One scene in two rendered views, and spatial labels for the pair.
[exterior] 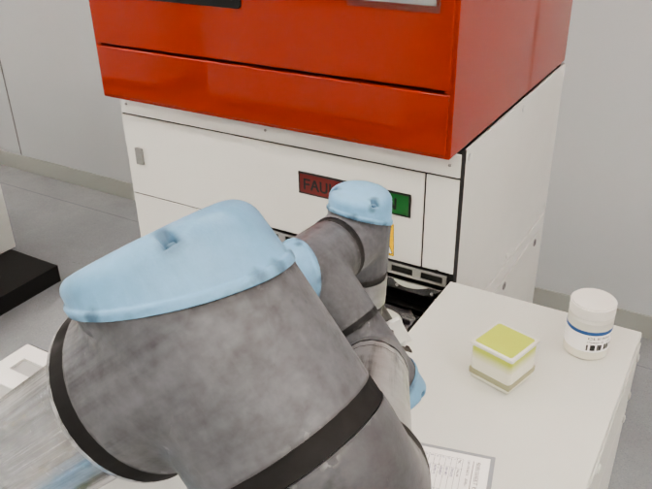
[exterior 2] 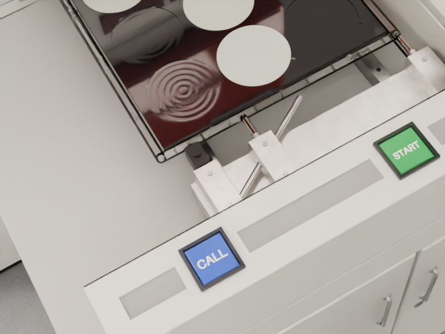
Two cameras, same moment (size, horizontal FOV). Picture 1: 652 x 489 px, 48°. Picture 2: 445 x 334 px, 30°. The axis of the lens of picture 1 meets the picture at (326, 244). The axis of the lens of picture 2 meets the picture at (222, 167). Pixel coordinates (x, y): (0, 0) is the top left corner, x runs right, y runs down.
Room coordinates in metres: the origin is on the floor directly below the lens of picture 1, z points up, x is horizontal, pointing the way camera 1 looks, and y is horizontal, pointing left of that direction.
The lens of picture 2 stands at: (0.67, 0.68, 1.82)
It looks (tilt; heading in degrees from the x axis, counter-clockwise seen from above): 61 degrees down; 308
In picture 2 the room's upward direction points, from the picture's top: 10 degrees counter-clockwise
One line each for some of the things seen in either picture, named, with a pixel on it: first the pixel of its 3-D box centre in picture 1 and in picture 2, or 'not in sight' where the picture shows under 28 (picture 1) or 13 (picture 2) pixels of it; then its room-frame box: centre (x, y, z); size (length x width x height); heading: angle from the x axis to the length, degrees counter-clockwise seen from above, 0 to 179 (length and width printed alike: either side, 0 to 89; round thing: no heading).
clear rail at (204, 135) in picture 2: not in sight; (281, 94); (0.96, 0.15, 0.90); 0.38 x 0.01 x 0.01; 59
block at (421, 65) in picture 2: not in sight; (434, 77); (0.79, 0.04, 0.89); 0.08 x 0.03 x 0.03; 149
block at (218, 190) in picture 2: not in sight; (220, 193); (0.96, 0.31, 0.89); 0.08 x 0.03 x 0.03; 149
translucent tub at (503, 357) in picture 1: (503, 357); not in sight; (0.90, -0.27, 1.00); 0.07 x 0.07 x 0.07; 44
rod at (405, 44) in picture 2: not in sight; (406, 46); (0.84, 0.01, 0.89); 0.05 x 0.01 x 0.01; 149
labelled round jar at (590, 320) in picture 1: (589, 323); not in sight; (0.97, -0.42, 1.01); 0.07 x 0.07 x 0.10
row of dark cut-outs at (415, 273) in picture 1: (346, 254); not in sight; (1.31, -0.04, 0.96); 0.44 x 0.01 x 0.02; 59
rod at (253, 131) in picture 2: not in sight; (251, 128); (0.97, 0.21, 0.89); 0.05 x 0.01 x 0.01; 149
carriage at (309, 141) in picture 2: not in sight; (326, 146); (0.88, 0.18, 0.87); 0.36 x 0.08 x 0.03; 59
